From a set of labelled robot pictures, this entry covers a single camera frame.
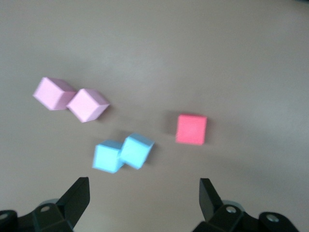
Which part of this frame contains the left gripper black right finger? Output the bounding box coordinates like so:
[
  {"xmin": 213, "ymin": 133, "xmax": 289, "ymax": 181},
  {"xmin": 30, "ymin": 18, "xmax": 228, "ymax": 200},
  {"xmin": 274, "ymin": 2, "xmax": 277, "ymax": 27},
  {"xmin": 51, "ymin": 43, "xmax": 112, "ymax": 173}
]
[{"xmin": 193, "ymin": 178, "xmax": 262, "ymax": 232}]

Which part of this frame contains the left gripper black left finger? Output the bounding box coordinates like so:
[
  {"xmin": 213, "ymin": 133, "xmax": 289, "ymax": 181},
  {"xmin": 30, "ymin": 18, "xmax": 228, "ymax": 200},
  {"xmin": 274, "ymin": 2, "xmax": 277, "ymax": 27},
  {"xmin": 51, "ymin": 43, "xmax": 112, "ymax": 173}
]
[{"xmin": 16, "ymin": 177, "xmax": 90, "ymax": 232}]

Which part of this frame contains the red foam cube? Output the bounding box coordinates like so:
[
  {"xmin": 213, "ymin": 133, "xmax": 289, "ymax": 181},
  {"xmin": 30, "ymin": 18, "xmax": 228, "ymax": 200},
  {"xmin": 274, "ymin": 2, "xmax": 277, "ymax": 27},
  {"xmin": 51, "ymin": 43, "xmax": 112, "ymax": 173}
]
[{"xmin": 175, "ymin": 114, "xmax": 208, "ymax": 146}]

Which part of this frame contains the blue foam cube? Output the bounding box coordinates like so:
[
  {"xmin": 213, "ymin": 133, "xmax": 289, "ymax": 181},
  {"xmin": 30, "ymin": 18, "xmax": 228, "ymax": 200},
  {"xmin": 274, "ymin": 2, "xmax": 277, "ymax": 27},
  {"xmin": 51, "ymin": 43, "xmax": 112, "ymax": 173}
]
[
  {"xmin": 119, "ymin": 132, "xmax": 155, "ymax": 171},
  {"xmin": 91, "ymin": 140, "xmax": 124, "ymax": 174}
]

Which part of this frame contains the pink foam cube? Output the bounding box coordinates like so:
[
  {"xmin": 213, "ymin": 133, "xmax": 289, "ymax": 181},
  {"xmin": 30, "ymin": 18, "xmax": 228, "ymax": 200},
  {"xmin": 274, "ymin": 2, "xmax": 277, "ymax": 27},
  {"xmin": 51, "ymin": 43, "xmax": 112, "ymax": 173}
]
[
  {"xmin": 32, "ymin": 76, "xmax": 77, "ymax": 112},
  {"xmin": 66, "ymin": 88, "xmax": 111, "ymax": 124}
]

